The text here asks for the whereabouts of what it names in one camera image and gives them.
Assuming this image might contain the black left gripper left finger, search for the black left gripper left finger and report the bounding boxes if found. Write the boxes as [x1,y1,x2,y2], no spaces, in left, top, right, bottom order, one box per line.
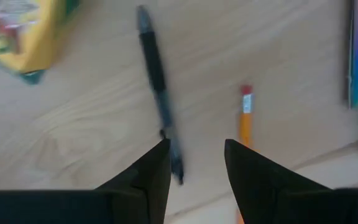
[0,138,172,224]

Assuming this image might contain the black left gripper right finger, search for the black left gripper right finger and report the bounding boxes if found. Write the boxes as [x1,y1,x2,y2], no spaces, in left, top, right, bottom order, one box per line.
[224,139,358,224]

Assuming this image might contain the yellow pencil with red eraser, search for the yellow pencil with red eraser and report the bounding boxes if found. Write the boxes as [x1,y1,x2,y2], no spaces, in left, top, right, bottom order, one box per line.
[235,84,256,224]

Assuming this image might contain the black pen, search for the black pen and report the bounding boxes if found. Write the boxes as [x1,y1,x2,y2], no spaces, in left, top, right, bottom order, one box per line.
[135,4,185,186]

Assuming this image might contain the yellow green crayon box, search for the yellow green crayon box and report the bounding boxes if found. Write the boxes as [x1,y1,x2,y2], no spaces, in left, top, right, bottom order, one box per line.
[0,0,80,85]

